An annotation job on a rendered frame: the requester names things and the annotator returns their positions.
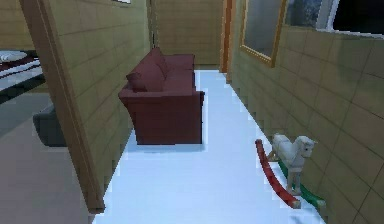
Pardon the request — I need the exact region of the orange wooden door frame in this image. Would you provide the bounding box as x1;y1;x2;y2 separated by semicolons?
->
219;0;237;84

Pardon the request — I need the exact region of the bed with striped cover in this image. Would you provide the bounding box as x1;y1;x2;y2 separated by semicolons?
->
0;49;47;105

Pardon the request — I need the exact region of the gold framed picture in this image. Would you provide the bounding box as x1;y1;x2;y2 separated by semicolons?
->
238;0;288;69

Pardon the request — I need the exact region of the white framed window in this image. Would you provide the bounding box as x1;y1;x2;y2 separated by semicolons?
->
284;0;384;40

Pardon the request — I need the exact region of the white rocking horse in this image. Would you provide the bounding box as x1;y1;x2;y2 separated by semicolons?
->
254;133;328;210

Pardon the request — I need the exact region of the dark grey box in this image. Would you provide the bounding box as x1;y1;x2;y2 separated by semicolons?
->
32;105;68;148

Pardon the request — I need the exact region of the dark red sofa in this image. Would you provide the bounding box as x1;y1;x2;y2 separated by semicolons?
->
118;47;206;146

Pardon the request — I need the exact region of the white pillow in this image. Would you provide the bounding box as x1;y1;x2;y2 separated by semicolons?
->
0;50;28;64

